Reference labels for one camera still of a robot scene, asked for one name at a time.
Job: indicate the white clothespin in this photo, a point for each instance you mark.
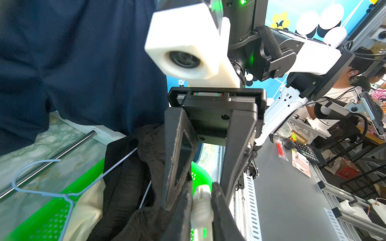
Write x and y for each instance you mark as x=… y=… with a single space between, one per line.
x=202 y=215

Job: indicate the seated person with mask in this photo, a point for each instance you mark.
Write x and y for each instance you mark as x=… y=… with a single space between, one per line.
x=342 y=90

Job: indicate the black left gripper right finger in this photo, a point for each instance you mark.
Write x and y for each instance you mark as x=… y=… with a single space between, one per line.
x=224 y=226

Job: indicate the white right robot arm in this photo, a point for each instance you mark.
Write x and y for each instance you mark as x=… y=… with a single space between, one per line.
x=245 y=80

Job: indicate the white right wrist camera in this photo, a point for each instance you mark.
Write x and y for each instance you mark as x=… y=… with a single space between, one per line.
x=189 y=40

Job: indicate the white metal clothes rack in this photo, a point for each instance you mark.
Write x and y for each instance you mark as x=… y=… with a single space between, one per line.
x=62 y=139

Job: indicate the navy blue shorts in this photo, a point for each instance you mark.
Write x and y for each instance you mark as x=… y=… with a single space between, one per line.
x=83 y=59

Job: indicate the black shorts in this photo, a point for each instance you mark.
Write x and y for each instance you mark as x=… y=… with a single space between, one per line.
x=132 y=199

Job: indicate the green plastic basket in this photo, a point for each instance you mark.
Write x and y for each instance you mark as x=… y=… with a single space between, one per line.
x=47 y=223

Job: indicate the black desk calculator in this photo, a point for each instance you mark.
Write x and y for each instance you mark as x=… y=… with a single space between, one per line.
x=311 y=153

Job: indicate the light blue wire hanger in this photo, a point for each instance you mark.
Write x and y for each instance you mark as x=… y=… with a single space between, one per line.
x=65 y=196

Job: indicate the beige shorts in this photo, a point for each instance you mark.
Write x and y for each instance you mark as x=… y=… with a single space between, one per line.
x=86 y=214

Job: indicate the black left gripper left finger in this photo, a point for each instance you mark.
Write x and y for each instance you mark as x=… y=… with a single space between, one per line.
x=179 y=228

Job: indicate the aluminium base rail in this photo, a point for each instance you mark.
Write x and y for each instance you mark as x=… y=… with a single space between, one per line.
x=244 y=207

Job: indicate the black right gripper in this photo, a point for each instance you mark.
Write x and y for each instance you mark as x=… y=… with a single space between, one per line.
x=218 y=116

